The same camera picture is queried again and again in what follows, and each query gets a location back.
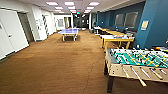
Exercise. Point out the blue ping pong table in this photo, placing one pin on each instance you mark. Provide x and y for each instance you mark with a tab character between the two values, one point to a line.
69	32

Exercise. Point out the small white table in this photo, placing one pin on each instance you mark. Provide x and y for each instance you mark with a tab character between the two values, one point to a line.
97	29

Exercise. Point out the long wooden table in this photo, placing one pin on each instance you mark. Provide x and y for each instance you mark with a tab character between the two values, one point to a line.
104	30
116	33

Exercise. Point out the yellow-legged air hockey table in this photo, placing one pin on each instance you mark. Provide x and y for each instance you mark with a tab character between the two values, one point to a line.
116	38

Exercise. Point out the rectangular ceiling light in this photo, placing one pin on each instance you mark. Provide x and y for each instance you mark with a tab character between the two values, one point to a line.
94	3
52	3
69	3

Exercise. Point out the green foosball table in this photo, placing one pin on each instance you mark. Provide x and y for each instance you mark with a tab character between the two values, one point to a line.
140	63

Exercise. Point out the grey metal double door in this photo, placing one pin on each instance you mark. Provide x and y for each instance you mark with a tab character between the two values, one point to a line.
25	26

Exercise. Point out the white room door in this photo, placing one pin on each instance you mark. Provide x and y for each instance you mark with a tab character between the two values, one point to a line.
13	33

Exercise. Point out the glass wall window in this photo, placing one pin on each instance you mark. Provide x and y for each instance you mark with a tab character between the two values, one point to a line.
119	20
131	20

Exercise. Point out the yellow framed wall notice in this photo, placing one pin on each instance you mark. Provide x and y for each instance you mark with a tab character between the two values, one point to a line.
144	25

